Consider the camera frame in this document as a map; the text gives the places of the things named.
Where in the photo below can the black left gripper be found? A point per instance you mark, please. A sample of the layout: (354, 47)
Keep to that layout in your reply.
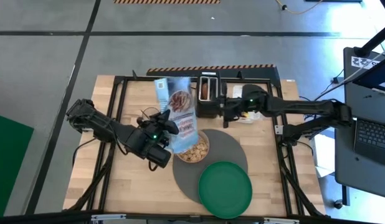
(142, 138)

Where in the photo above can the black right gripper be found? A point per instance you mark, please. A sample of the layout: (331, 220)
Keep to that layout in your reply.
(239, 107)

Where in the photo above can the blue cinnamon squares cereal box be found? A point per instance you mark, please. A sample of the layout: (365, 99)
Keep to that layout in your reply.
(183, 124)

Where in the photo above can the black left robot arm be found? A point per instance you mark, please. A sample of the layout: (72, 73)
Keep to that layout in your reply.
(102, 124)

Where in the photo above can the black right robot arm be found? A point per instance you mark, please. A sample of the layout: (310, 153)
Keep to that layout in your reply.
(304, 107)

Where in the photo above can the black toaster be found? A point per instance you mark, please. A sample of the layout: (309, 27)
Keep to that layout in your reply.
(208, 109)

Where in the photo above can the white plastic bin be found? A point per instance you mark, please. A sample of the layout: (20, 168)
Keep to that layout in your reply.
(237, 91)

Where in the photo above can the pink translucent bowl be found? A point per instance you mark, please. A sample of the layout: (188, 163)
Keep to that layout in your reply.
(202, 136)

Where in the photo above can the grey round woven placemat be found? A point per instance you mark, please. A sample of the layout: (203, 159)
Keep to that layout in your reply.
(226, 146)

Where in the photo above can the brown cereal pieces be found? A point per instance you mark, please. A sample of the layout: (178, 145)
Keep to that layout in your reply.
(195, 154)

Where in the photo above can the black board with hazard stripes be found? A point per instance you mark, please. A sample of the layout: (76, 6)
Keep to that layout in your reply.
(242, 67)

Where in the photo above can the green plate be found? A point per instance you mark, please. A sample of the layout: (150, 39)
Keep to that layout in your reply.
(225, 189)

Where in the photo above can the white box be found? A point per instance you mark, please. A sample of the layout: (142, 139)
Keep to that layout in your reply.
(325, 155)

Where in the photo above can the grey cart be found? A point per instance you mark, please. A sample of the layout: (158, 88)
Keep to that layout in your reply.
(360, 105)

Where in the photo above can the white paper label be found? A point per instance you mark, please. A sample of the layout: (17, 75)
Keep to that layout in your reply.
(364, 62)

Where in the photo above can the black caster wheel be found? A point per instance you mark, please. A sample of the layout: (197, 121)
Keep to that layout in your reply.
(338, 204)

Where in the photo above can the black laptop keyboard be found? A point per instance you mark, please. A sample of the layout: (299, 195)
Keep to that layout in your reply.
(374, 137)

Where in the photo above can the dark screen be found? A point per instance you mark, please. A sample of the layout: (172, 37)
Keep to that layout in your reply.
(377, 76)

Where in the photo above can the black front crossbar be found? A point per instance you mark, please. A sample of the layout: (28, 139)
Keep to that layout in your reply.
(40, 218)

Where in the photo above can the black diagonal pole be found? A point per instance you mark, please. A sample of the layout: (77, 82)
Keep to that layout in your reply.
(373, 40)

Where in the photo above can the green floor mat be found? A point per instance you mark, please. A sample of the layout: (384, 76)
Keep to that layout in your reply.
(8, 161)

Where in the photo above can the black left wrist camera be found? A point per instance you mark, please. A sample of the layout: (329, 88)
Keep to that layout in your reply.
(159, 157)

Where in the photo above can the black aluminium table frame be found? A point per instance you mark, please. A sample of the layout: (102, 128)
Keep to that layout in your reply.
(258, 80)

